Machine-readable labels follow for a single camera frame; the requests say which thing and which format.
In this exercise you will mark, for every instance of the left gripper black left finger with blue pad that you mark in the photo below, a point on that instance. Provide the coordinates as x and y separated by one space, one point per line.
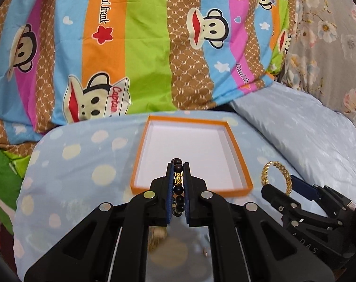
110 243

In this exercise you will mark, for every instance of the light blue plain pillow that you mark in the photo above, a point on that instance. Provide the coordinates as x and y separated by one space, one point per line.
318 142

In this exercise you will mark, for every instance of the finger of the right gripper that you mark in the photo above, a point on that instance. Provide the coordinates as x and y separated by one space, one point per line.
306 190
279 200

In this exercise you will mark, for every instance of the orange shallow box lid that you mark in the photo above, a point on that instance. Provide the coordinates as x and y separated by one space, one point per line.
209 146

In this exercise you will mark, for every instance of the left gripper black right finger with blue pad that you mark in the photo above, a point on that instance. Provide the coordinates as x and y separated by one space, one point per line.
246 243

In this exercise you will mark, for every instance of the green cloth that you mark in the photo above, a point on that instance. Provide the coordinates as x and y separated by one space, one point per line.
12 172

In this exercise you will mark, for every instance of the light blue planet pillow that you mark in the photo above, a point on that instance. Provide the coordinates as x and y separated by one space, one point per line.
75 168

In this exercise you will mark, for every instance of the colourful monkey print quilt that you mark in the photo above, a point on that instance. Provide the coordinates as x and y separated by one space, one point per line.
66 61

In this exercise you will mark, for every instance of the grey floral bed sheet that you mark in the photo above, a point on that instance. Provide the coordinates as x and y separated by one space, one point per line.
321 59

